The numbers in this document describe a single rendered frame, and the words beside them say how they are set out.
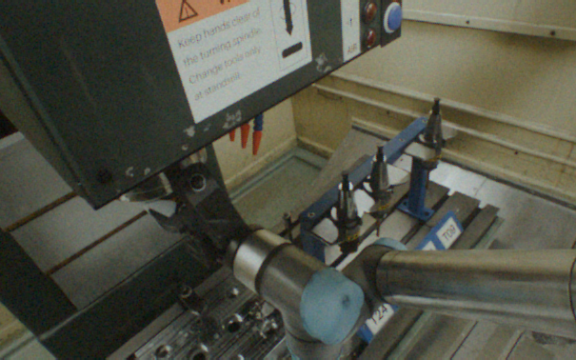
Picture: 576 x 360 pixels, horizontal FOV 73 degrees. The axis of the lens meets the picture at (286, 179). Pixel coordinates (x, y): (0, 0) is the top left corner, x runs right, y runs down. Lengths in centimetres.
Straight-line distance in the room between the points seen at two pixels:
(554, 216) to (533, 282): 106
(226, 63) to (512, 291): 33
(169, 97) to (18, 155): 69
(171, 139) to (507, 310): 34
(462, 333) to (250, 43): 101
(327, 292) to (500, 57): 102
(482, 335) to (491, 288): 84
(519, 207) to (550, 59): 47
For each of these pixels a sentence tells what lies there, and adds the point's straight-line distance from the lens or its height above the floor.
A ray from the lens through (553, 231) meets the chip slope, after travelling 144.
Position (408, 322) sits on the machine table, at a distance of 103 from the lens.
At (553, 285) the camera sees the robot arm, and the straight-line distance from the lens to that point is 40.
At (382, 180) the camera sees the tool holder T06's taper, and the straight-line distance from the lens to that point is 83.
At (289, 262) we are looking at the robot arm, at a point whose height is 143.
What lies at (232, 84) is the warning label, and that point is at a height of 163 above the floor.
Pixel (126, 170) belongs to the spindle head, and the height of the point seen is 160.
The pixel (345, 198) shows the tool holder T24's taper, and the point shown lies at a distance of 75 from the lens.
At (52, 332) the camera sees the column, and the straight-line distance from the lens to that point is 133.
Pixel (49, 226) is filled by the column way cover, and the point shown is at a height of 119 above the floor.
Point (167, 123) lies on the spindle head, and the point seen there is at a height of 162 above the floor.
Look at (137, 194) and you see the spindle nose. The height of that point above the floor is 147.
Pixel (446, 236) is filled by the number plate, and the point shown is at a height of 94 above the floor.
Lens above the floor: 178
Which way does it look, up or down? 38 degrees down
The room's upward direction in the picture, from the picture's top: 10 degrees counter-clockwise
